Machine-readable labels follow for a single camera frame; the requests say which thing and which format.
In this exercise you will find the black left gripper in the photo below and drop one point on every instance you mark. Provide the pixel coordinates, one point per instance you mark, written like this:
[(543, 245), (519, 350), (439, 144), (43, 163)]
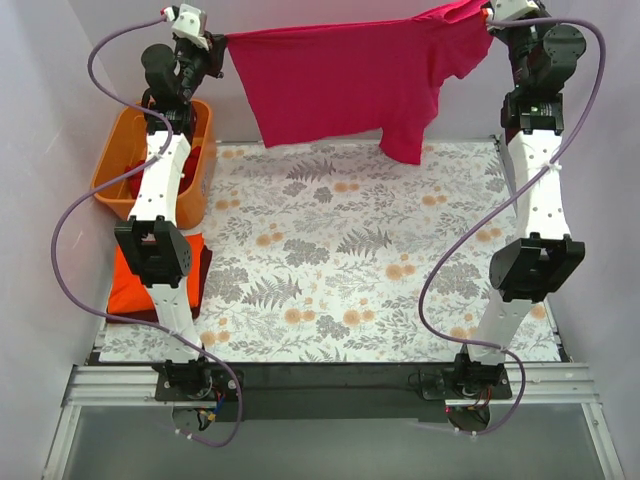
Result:
[(216, 55)]

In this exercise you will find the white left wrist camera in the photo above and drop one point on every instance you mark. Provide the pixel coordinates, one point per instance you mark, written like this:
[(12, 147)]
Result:
[(187, 22)]

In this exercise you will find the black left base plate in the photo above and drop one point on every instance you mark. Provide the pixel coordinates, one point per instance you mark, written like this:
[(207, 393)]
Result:
[(195, 381)]

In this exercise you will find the floral patterned table mat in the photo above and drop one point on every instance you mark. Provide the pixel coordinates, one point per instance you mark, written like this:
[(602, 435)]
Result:
[(333, 252)]

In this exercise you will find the orange plastic bin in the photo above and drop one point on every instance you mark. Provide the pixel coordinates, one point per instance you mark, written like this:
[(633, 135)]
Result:
[(126, 149)]

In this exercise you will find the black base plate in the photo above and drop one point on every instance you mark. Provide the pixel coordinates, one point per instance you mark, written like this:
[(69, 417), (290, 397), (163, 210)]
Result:
[(195, 381), (457, 383)]

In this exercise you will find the red t shirt in bin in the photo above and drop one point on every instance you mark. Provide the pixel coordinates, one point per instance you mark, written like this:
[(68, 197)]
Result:
[(188, 174)]

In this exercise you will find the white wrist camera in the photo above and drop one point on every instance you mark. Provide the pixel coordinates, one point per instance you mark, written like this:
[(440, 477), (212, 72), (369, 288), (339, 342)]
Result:
[(187, 22), (509, 10)]

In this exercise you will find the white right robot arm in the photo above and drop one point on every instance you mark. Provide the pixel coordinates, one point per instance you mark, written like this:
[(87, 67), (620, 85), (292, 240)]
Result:
[(543, 254)]

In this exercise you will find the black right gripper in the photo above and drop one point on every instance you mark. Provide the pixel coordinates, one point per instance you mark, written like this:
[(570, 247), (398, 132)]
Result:
[(503, 25)]

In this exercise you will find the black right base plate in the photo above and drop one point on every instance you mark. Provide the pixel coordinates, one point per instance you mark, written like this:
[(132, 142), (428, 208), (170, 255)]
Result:
[(457, 383)]

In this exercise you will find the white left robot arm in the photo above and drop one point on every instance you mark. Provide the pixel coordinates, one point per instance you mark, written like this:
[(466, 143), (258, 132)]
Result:
[(154, 248)]

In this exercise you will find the folded dark red t shirt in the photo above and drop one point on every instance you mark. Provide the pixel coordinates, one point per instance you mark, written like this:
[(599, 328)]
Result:
[(200, 285)]

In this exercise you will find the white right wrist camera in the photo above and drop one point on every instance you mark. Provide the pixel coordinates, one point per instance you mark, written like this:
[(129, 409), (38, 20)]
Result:
[(509, 10)]

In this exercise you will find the aluminium frame rail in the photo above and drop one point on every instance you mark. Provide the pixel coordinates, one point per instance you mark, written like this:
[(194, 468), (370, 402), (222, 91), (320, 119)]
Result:
[(536, 383)]

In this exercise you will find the magenta t shirt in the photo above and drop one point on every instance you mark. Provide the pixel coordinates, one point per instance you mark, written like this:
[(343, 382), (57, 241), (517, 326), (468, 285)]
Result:
[(309, 83)]

